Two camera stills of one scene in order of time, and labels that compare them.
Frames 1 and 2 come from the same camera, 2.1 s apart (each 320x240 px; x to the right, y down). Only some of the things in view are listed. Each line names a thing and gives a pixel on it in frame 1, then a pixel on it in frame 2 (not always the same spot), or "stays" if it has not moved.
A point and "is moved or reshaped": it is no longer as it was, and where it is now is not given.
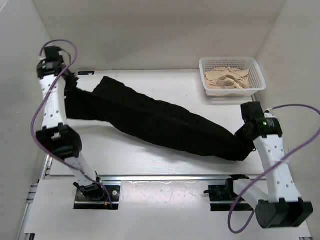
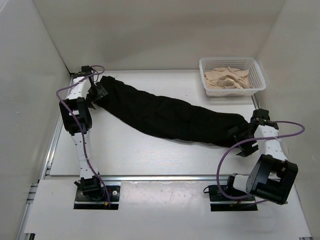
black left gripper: x=73 y=80 to x=101 y=93
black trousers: x=135 y=110 is moved or reshaped
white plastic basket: x=231 y=76 stays
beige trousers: x=226 y=77 stays
